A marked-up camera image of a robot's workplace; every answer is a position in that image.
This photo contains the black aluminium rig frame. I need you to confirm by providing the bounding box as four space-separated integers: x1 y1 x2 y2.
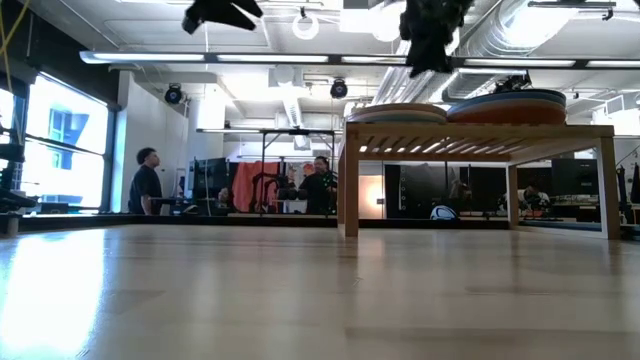
17 213 606 232

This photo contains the white ceiling duct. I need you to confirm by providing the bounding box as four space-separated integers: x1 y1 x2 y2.
269 64 312 151

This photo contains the beige grey plate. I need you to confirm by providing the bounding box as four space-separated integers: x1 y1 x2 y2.
346 110 448 125

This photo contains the large window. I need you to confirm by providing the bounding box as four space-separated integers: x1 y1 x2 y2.
0 72 116 212

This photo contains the wooden slatted shelf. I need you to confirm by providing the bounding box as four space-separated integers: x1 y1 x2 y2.
337 122 622 240

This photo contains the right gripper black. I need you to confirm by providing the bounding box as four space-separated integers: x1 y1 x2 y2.
398 0 475 79

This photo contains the black metal frame stand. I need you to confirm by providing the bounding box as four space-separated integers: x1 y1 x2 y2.
197 127 337 215

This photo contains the white and blue ball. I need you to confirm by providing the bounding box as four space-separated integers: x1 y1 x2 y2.
429 204 459 222

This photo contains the blue-grey plate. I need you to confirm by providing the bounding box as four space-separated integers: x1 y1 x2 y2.
447 92 568 112

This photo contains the long ceiling light strip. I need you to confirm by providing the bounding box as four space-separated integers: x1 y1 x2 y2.
79 49 640 70

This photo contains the black robot rig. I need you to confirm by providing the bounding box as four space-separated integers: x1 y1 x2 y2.
0 127 42 214

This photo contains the black monitor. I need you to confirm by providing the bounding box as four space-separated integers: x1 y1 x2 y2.
192 157 232 201

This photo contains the silver spiral ceiling duct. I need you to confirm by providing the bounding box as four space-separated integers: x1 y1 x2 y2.
372 0 576 106

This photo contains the yellow cable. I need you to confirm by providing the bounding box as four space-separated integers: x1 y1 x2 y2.
0 0 31 146

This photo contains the white ring ceiling lamp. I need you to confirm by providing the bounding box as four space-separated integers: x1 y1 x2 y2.
291 6 321 42

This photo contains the orange hanging cloth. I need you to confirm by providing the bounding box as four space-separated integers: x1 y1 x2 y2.
232 160 281 214

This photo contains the salmon pink plate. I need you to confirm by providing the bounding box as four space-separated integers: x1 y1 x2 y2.
447 101 568 126

